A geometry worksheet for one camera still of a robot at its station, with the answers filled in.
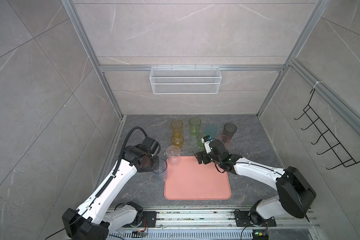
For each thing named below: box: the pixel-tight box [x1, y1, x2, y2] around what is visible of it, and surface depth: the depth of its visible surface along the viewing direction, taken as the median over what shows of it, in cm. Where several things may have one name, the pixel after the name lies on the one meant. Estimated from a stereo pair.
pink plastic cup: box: [217, 135, 231, 149], surface depth 101 cm
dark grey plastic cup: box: [222, 122, 237, 140], surface depth 98 cm
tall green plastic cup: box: [189, 116, 202, 137], surface depth 102 cm
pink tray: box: [164, 156, 232, 200], surface depth 86 cm
